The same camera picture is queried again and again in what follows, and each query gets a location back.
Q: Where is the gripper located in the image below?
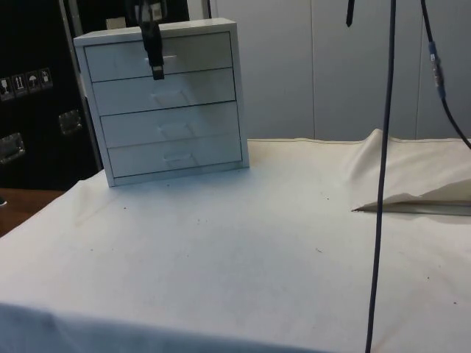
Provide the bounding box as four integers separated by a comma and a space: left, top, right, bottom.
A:
136, 0, 166, 81

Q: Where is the white chest of drawers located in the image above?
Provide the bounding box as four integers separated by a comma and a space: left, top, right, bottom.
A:
73, 17, 252, 189

